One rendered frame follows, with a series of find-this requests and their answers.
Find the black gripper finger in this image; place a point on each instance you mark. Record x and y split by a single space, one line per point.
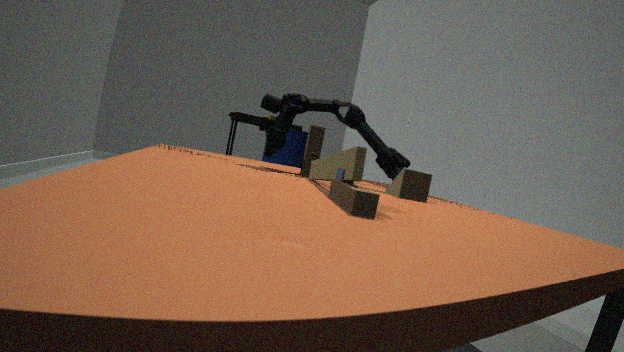
275 150
271 144

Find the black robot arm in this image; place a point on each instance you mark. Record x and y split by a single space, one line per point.
391 161

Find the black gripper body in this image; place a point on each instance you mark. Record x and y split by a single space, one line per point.
282 126

